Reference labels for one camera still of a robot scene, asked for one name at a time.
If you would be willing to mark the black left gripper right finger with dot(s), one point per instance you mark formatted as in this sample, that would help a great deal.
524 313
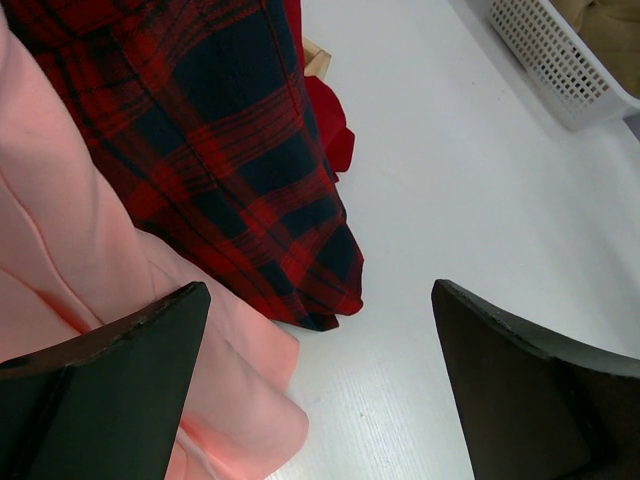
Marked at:
533 403

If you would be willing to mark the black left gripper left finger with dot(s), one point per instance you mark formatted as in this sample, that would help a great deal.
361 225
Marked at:
106 404

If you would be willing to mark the pink skirt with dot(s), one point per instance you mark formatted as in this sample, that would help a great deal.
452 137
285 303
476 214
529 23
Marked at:
72 261

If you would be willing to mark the red black plaid skirt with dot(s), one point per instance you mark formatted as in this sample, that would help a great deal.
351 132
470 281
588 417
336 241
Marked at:
198 115

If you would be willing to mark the white plastic basket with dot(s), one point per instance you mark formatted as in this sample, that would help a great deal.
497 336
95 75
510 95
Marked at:
574 84

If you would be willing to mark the wooden clothes rack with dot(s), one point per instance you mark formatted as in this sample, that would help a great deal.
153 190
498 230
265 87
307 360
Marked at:
316 59

